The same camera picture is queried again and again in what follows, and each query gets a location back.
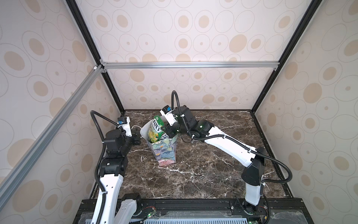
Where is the colourful painted paper bag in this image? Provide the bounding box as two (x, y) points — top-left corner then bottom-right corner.
(131, 119), (179, 167)

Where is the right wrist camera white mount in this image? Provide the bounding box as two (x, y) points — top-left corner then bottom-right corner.
(160, 105), (177, 126)

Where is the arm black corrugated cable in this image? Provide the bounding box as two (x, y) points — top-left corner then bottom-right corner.
(171, 90), (293, 184)
(90, 110), (119, 224)

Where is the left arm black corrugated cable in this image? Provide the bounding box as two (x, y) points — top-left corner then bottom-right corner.
(90, 110), (119, 224)

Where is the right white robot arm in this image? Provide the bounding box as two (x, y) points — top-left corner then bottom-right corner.
(160, 105), (266, 208)

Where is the black vertical frame post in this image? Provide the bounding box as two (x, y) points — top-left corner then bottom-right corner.
(65, 0), (125, 115)
(251, 0), (323, 115)

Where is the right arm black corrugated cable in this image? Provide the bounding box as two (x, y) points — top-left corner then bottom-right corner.
(171, 90), (293, 184)

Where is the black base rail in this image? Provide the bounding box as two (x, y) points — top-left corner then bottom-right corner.
(73, 197), (314, 224)

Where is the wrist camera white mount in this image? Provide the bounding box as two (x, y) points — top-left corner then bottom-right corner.
(117, 117), (132, 137)
(160, 105), (177, 126)

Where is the aluminium left side rail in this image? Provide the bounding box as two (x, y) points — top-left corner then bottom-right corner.
(1, 64), (103, 210)

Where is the black vertical frame post right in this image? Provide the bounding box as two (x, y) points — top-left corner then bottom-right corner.
(251, 0), (323, 115)

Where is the green snack packet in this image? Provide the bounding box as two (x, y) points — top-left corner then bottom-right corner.
(147, 115), (166, 143)

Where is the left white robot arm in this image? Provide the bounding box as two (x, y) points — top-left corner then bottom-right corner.
(91, 127), (141, 224)

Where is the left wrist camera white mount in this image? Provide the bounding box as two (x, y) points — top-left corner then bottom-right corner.
(117, 117), (132, 137)

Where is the aluminium horizontal back rail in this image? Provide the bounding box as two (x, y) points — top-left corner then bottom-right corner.
(103, 61), (280, 70)

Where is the black vertical frame post left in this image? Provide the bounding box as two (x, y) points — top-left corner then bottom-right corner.
(65, 0), (125, 115)

